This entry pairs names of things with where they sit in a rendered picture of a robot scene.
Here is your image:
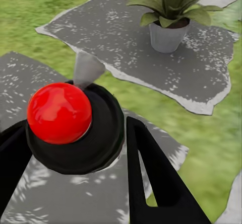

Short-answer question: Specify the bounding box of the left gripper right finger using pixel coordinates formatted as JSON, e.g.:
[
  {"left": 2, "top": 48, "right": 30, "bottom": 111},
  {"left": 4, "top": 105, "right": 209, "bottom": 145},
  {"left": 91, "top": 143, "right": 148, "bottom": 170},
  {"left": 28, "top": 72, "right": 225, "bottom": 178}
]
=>
[{"left": 126, "top": 116, "right": 211, "bottom": 224}]

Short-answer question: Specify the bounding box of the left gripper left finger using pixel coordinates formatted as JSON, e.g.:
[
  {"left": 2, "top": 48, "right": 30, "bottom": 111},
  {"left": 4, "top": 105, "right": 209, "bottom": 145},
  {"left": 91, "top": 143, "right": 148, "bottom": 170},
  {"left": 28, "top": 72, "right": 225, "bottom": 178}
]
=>
[{"left": 0, "top": 119, "right": 32, "bottom": 217}]

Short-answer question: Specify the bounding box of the insectifuge atomizer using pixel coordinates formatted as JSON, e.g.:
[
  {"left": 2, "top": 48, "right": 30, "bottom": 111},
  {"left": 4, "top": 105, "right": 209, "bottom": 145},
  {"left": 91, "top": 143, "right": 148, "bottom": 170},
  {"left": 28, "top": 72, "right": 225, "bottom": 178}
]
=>
[{"left": 25, "top": 52, "right": 125, "bottom": 175}]

